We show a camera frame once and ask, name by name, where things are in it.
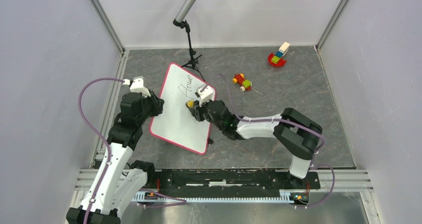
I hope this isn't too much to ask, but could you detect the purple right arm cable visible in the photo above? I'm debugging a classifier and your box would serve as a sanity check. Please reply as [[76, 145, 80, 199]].
[[199, 73, 336, 210]]

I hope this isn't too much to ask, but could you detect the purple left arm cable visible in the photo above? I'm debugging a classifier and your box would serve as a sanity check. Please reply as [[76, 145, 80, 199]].
[[78, 78, 129, 224]]

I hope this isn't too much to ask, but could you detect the grey microphone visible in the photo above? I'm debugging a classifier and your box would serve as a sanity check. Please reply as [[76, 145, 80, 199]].
[[173, 0, 196, 26]]

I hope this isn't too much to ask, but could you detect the pink framed whiteboard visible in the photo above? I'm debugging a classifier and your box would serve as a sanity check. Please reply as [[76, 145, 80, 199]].
[[149, 63, 211, 155]]

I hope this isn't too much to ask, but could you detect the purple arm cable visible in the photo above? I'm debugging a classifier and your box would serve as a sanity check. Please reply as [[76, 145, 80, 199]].
[[78, 78, 129, 224], [199, 73, 336, 210]]

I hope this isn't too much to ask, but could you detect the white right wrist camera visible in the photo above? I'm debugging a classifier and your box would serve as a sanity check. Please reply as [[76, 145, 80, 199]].
[[195, 84, 215, 107]]

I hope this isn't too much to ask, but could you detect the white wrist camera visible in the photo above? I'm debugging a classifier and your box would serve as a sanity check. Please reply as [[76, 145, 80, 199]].
[[123, 76, 152, 99], [195, 84, 215, 107]]

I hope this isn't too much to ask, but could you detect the white slotted cable duct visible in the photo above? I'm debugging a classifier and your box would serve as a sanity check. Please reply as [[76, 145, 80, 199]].
[[131, 191, 309, 205]]

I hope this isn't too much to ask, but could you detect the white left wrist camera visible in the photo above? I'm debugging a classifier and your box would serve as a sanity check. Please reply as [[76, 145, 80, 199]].
[[123, 76, 152, 99]]

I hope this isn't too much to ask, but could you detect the yellow bone shaped eraser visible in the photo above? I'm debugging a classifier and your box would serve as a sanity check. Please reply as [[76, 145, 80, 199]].
[[186, 100, 195, 109]]

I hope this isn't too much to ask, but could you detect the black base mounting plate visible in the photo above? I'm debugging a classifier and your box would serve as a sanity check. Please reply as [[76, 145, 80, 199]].
[[144, 168, 321, 198]]

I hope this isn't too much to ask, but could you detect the black tripod microphone stand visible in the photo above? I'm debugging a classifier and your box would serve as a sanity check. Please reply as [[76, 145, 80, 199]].
[[173, 20, 205, 81]]

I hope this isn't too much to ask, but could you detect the red toy brick boat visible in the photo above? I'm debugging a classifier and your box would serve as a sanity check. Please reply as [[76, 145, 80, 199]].
[[267, 42, 290, 67]]

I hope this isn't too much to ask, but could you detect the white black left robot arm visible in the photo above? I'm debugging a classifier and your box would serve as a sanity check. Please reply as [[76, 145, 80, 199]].
[[66, 91, 164, 224]]

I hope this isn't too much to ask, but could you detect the red toy brick car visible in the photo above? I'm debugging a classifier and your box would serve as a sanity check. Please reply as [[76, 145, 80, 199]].
[[232, 73, 252, 92]]

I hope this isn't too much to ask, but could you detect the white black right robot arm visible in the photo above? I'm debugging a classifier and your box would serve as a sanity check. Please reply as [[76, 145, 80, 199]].
[[186, 100, 324, 188]]

